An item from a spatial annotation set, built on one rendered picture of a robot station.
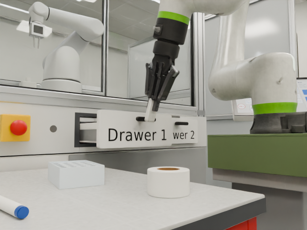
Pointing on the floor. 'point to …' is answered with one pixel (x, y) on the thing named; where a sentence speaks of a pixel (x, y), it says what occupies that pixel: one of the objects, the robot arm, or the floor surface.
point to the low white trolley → (124, 205)
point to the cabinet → (119, 160)
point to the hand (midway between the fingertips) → (151, 110)
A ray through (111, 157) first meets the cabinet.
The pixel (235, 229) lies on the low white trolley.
